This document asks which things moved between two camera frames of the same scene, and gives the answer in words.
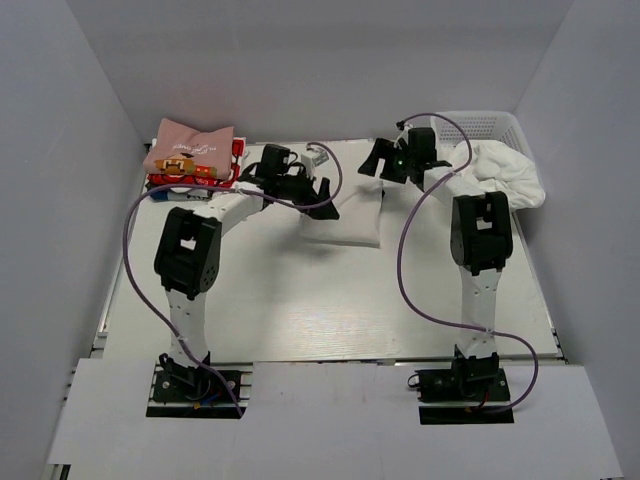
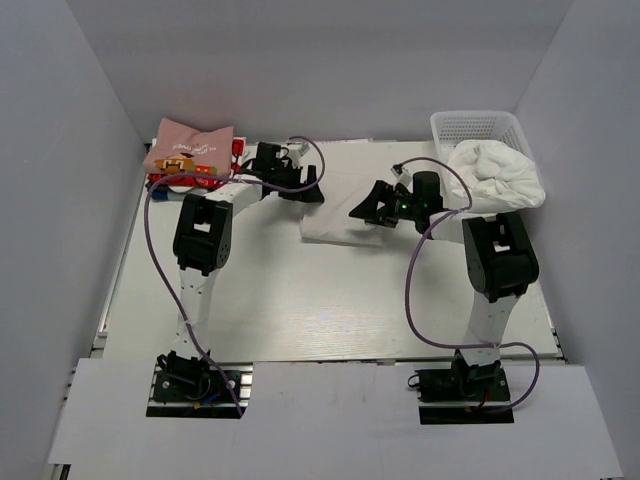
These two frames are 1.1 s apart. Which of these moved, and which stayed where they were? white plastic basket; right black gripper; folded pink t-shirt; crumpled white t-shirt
Moved: right black gripper
Stayed: crumpled white t-shirt; white plastic basket; folded pink t-shirt
